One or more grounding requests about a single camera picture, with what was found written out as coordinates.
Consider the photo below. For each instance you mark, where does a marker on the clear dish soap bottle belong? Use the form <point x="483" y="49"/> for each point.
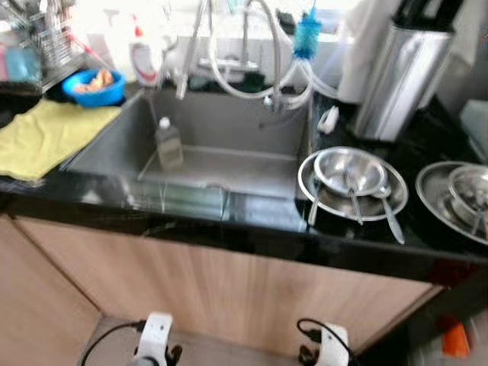
<point x="169" y="149"/>

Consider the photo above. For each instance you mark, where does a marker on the blue plastic bowl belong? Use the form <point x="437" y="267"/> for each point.
<point x="103" y="97"/>

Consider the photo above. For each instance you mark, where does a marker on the teal plastic cup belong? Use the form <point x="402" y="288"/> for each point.
<point x="19" y="65"/>

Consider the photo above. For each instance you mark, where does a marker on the white water filter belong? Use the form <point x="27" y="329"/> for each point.
<point x="347" y="88"/>

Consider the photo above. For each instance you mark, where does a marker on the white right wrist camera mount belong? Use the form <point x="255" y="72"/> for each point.
<point x="335" y="345"/>

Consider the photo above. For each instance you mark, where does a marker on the grey countertop appliance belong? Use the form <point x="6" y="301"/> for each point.
<point x="476" y="130"/>

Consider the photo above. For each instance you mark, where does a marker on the stainless steel sink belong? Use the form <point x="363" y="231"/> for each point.
<point x="229" y="130"/>

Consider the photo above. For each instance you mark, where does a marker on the stainless steel bowl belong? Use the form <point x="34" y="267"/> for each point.
<point x="461" y="183"/>
<point x="351" y="164"/>

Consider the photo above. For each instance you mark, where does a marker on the steel spring faucet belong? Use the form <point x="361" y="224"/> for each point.
<point x="191" y="53"/>

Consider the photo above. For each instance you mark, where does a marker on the steel knife block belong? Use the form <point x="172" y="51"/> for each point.
<point x="396" y="76"/>

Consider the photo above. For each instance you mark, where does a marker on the stainless steel plate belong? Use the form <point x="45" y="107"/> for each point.
<point x="435" y="198"/>
<point x="335" y="207"/>

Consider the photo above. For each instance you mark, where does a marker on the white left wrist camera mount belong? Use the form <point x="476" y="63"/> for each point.
<point x="156" y="335"/>

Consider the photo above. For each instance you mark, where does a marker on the yellow cloth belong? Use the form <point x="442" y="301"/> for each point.
<point x="46" y="137"/>

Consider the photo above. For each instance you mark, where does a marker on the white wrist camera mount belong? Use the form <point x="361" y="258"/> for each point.
<point x="335" y="345"/>
<point x="156" y="335"/>

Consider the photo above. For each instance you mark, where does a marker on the orange plastic object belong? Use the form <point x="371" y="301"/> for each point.
<point x="456" y="341"/>

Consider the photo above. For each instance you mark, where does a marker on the white red soap pump bottle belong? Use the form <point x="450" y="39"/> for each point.
<point x="143" y="65"/>

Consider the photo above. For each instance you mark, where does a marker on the blue bottle brush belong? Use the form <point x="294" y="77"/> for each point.
<point x="307" y="38"/>

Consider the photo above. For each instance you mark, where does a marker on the red plastic stick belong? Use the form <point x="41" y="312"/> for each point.
<point x="85" y="50"/>

